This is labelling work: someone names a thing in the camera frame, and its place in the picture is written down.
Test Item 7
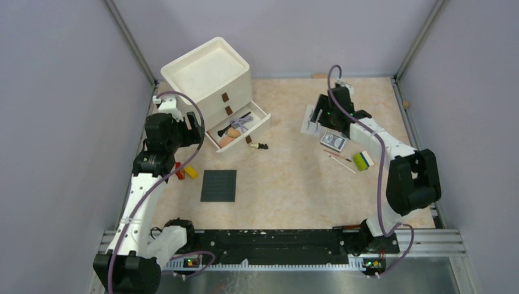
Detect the black makeup brush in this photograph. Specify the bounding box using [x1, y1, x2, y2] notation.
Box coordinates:
[217, 111, 253, 137]

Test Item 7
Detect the round peach powder puff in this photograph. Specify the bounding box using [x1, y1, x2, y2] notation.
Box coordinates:
[220, 136, 235, 148]

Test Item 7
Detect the purple eyelash curler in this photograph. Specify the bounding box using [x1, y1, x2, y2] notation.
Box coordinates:
[231, 115, 253, 133]

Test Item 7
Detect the white bottom drawer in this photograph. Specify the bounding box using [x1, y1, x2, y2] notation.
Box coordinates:
[206, 101, 272, 157]

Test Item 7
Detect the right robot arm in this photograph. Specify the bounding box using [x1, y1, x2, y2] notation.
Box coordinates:
[310, 83, 441, 252]

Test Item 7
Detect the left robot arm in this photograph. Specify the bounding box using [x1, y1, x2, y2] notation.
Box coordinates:
[93, 91, 205, 293]

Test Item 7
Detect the false eyelashes card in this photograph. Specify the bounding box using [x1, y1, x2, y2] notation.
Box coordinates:
[300, 104, 323, 137]

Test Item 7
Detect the blue playing card box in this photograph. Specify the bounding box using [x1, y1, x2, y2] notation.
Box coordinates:
[319, 131, 348, 153]

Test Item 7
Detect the yellow toy block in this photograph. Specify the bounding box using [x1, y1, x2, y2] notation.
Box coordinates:
[184, 165, 198, 179]

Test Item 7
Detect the red owl toy block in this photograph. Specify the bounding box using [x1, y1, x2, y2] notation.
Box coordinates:
[175, 162, 185, 180]

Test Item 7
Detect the pink spoolie brush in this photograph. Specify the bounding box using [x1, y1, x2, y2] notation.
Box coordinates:
[323, 149, 353, 162]

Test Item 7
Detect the white eyeliner pencil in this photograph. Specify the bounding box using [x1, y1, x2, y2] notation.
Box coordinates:
[328, 154, 356, 175]

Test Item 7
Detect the green blue toy brick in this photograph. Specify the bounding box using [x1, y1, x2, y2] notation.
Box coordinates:
[352, 151, 374, 172]

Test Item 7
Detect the dark grey studded baseplate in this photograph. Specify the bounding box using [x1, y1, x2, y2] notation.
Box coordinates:
[200, 170, 237, 203]

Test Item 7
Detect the white drawer organizer cabinet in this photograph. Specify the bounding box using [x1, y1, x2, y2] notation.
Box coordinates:
[160, 37, 253, 130]

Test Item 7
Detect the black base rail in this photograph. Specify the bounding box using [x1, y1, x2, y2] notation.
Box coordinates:
[179, 228, 400, 266]

